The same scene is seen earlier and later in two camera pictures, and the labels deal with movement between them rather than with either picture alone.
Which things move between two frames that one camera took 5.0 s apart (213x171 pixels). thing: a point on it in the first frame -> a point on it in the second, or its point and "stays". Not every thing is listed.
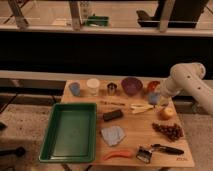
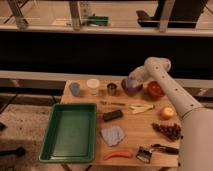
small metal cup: x=111 y=88 stays
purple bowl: x=131 y=85 stays
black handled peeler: x=166 y=150 stays
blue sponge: x=153 y=99 -> x=129 y=82
